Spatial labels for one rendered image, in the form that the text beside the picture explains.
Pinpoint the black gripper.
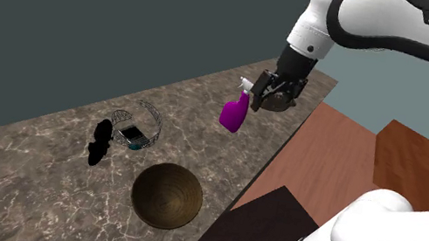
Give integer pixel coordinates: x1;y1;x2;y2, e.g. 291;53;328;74
246;39;321;121

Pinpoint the brown round object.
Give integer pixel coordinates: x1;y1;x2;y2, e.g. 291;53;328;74
262;88;298;116

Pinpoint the purple spray bottle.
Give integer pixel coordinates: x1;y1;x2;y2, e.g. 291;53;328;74
217;74;256;136

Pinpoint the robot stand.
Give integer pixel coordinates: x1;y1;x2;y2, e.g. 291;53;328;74
182;171;398;241

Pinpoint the black and teal rectangular object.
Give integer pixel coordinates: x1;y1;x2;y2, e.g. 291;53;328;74
114;123;152;153

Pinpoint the brown wooden bowl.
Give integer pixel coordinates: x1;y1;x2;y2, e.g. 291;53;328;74
126;157;209;235

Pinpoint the brown wooden table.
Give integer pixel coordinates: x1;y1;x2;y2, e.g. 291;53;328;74
364;116;429;216

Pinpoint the black figure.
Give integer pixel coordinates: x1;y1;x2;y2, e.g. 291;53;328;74
85;116;117;170

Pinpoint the wire mesh basket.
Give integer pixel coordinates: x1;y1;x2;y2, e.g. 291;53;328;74
106;95;167;155

